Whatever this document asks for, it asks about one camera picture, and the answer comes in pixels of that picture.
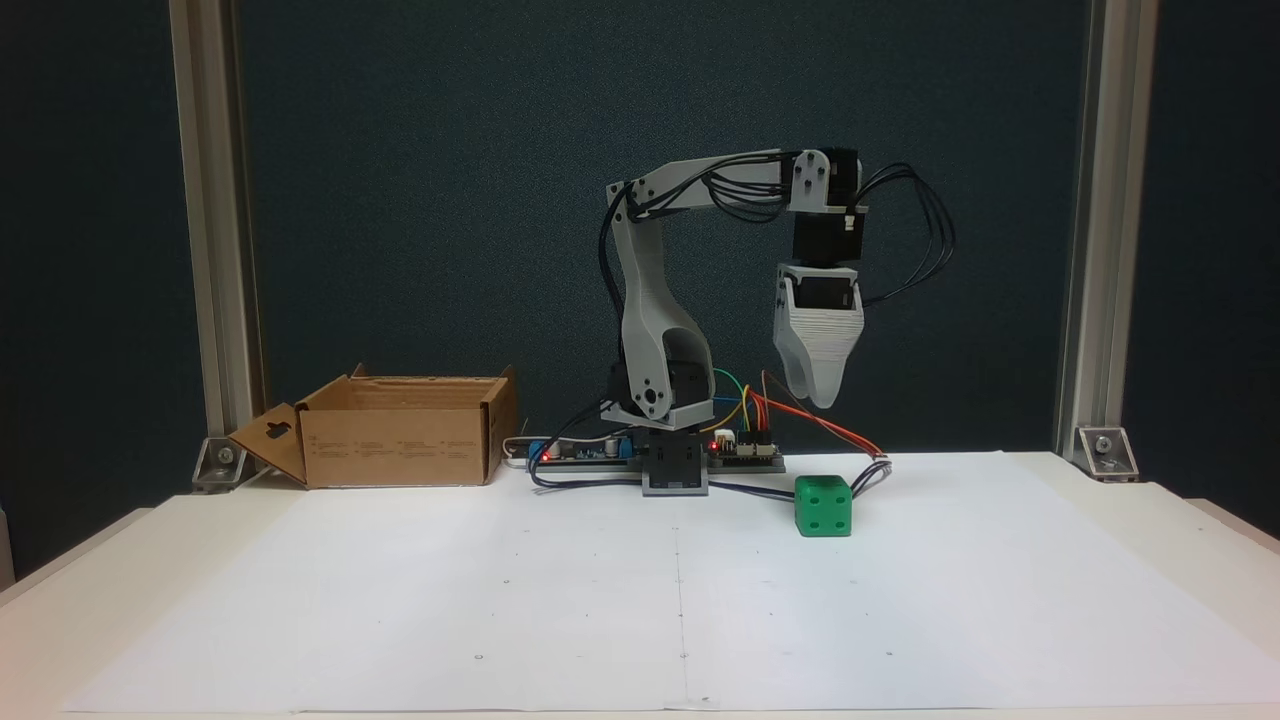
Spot large white paper sheet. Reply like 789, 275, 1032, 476
60, 452, 1280, 713

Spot green die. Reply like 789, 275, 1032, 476
794, 475, 854, 539

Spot coloured jumper wires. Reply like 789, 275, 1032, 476
712, 368, 777, 441

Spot black gripper loop cable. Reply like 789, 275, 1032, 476
858, 163, 957, 307

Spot aluminium frame post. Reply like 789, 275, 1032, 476
168, 0, 267, 441
1055, 0, 1161, 456

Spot circuit board with jumper wires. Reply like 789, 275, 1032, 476
707, 430, 787, 473

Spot metal corner bracket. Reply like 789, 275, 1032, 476
192, 435, 251, 493
1075, 425, 1139, 481

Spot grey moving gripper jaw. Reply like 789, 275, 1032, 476
774, 265, 814, 399

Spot grey ribbed fixed gripper jaw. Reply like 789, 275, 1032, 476
785, 307, 865, 411

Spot blue circuit board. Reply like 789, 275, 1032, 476
527, 437, 641, 467

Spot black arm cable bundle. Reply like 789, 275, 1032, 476
597, 150, 801, 306

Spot orange and red wires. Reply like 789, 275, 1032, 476
758, 370, 887, 461

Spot open cardboard box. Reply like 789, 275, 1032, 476
228, 365, 519, 491

